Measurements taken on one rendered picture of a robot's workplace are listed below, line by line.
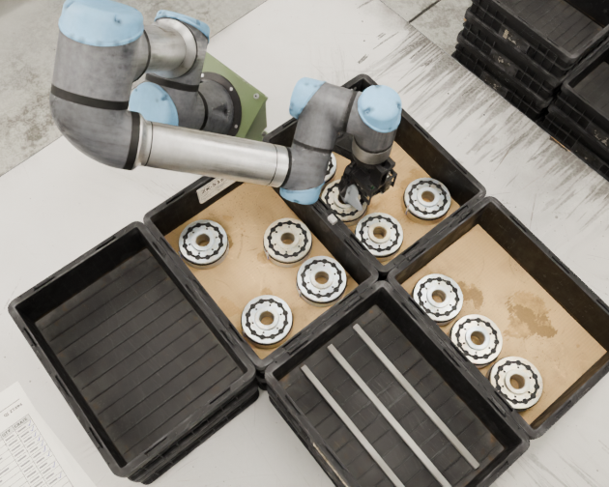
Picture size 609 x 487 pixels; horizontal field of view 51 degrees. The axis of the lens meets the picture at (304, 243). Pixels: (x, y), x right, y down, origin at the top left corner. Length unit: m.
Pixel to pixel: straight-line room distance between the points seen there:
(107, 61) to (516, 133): 1.11
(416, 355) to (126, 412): 0.58
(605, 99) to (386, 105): 1.37
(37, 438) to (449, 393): 0.85
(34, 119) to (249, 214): 1.48
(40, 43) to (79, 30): 1.96
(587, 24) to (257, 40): 1.12
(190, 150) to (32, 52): 1.92
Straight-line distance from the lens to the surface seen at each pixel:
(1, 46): 3.02
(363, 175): 1.29
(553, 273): 1.39
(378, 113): 1.10
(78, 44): 1.02
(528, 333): 1.40
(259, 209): 1.42
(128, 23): 1.02
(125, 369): 1.33
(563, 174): 1.76
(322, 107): 1.14
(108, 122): 1.03
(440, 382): 1.32
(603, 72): 2.45
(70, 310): 1.40
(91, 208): 1.64
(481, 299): 1.39
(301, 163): 1.15
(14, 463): 1.50
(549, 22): 2.37
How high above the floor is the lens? 2.09
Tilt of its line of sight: 66 degrees down
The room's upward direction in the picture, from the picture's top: 3 degrees clockwise
